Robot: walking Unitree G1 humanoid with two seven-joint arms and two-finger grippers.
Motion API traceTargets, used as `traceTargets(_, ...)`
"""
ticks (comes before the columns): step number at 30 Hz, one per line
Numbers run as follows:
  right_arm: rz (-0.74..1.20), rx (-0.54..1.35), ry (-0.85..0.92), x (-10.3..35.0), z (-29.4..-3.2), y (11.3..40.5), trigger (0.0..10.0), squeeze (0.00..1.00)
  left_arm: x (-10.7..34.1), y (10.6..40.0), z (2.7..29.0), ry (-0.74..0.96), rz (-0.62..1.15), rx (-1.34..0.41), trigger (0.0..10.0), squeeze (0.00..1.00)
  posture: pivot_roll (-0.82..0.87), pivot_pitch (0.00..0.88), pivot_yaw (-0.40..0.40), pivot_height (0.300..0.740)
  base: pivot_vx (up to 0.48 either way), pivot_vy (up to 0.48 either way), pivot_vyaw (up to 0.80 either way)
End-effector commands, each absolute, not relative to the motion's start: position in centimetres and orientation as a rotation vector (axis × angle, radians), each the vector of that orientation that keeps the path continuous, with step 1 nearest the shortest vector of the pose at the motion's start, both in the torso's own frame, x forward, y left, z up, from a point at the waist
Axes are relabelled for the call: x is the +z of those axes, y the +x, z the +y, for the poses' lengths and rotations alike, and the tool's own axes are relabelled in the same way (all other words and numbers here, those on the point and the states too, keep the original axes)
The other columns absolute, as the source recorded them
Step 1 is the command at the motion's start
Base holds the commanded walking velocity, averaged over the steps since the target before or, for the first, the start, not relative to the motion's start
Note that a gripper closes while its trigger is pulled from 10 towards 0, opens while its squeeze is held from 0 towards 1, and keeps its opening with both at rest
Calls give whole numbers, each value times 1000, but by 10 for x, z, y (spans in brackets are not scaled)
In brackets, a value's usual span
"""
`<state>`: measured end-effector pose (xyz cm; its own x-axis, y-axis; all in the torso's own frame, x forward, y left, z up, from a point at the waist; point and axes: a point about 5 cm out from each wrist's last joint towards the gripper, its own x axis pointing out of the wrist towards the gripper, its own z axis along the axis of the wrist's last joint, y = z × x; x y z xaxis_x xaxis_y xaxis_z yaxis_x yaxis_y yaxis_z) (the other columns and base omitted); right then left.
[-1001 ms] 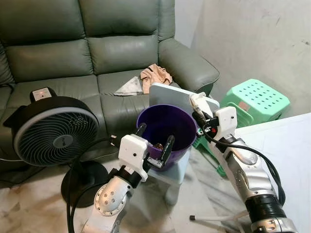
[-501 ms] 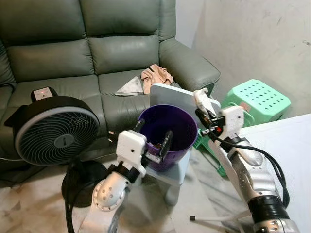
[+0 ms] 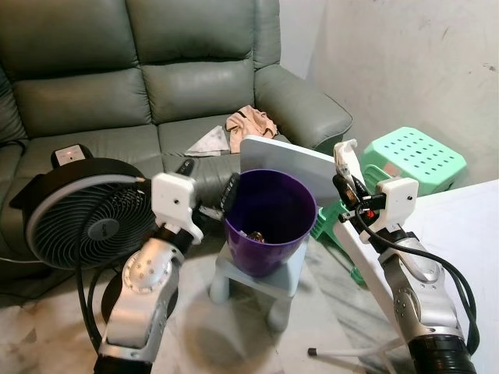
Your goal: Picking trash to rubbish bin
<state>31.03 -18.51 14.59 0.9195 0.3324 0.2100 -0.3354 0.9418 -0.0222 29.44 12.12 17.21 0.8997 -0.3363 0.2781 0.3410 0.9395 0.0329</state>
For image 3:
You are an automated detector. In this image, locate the purple plastic rubbish bin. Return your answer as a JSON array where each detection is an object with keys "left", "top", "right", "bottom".
[{"left": 223, "top": 169, "right": 319, "bottom": 279}]

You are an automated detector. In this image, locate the white triangular paper sheet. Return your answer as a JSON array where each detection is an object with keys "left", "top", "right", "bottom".
[{"left": 185, "top": 125, "right": 233, "bottom": 156}]

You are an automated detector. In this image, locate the light blue tilting side table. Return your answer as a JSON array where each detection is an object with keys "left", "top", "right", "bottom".
[{"left": 239, "top": 136, "right": 426, "bottom": 367}]

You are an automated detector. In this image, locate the green perforated plastic stool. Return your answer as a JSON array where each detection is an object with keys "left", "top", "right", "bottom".
[{"left": 310, "top": 127, "right": 468, "bottom": 286}]

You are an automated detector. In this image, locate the beige crumpled cloth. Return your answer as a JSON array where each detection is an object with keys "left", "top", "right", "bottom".
[{"left": 225, "top": 105, "right": 280, "bottom": 142}]

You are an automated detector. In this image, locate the light blue plastic stool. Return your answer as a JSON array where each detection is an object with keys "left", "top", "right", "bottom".
[{"left": 209, "top": 238, "right": 310, "bottom": 333}]

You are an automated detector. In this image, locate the black floor fan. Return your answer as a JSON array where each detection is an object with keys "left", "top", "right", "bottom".
[{"left": 9, "top": 145, "right": 182, "bottom": 332}]

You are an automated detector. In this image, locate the grey-green leather sofa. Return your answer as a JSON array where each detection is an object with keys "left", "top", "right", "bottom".
[{"left": 0, "top": 0, "right": 354, "bottom": 264}]

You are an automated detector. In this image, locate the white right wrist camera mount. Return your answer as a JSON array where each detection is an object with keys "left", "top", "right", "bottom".
[{"left": 373, "top": 177, "right": 420, "bottom": 236}]

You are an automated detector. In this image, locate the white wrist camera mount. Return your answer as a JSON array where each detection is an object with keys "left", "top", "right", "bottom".
[
  {"left": 150, "top": 172, "right": 206, "bottom": 245},
  {"left": 373, "top": 177, "right": 420, "bottom": 236}
]

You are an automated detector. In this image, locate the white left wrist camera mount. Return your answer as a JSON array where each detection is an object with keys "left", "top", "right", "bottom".
[{"left": 150, "top": 172, "right": 206, "bottom": 245}]

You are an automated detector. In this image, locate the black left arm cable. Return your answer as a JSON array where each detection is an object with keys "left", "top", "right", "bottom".
[{"left": 75, "top": 248, "right": 111, "bottom": 356}]

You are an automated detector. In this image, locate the thin black power cable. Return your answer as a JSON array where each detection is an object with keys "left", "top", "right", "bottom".
[{"left": 0, "top": 137, "right": 30, "bottom": 150}]

